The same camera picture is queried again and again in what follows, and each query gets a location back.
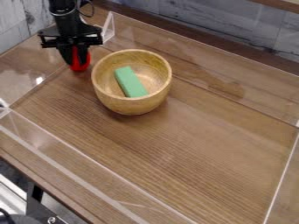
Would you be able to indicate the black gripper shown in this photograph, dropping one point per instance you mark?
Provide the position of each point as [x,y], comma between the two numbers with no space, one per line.
[88,35]

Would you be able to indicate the red plush fruit green stem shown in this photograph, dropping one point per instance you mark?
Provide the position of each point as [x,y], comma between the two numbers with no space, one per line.
[80,59]

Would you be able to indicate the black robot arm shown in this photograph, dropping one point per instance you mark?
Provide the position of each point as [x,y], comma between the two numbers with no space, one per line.
[67,16]

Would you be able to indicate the green rectangular block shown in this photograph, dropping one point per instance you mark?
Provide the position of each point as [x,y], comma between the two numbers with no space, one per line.
[129,83]

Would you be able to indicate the wooden bowl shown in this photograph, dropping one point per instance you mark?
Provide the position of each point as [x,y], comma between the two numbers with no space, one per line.
[153,72]

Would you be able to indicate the clear acrylic tray wall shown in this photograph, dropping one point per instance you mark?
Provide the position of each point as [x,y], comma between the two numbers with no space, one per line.
[210,159]

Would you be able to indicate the black table leg bracket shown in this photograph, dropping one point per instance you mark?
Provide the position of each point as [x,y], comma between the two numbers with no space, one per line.
[44,208]

